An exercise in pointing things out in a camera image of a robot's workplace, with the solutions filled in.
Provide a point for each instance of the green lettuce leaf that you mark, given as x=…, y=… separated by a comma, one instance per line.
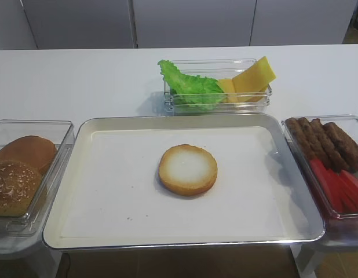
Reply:
x=199, y=92

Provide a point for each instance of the clear lettuce and cheese container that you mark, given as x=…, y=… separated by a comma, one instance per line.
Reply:
x=217, y=69

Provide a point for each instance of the small yellow cheese slice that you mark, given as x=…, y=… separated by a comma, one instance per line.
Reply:
x=228, y=88

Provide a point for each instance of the large yellow cheese slice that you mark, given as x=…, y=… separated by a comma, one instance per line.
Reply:
x=253, y=80

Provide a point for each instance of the bottom bun half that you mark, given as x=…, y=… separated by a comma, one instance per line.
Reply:
x=187, y=170

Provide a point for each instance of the silver metal baking tray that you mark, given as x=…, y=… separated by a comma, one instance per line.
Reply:
x=110, y=194

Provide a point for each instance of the brown meat patty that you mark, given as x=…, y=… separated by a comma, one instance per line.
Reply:
x=344, y=144
x=337, y=162
x=310, y=146
x=318, y=145

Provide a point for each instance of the plain brown bun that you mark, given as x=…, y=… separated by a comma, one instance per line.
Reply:
x=35, y=151

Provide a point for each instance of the clear patty and tomato container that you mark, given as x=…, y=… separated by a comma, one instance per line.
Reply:
x=341, y=229

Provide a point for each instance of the clear bun container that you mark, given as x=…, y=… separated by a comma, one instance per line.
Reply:
x=61, y=134

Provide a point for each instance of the red tomato slice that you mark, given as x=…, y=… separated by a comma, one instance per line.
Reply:
x=348, y=203
x=351, y=181
x=326, y=183

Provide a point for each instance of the sesame bun right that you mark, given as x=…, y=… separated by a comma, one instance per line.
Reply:
x=19, y=183

